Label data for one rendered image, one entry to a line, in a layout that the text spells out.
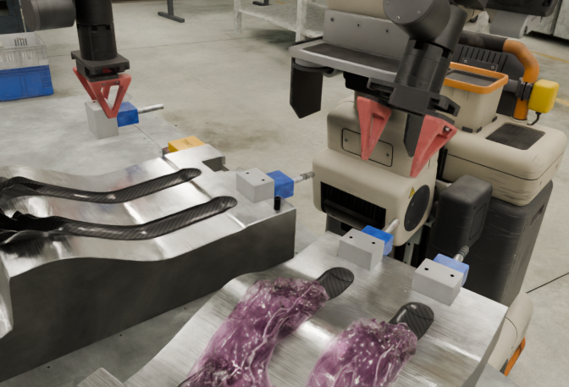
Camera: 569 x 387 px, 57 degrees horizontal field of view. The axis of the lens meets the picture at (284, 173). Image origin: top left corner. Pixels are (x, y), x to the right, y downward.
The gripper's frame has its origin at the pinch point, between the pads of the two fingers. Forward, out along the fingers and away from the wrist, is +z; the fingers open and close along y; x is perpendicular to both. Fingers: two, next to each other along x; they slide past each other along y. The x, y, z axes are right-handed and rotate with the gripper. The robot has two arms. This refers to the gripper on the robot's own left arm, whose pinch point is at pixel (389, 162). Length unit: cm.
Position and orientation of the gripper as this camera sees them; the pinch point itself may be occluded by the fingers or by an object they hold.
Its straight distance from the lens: 66.4
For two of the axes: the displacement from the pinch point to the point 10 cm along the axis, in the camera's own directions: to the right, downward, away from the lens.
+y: 7.7, 3.2, -5.5
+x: 5.6, 0.9, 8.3
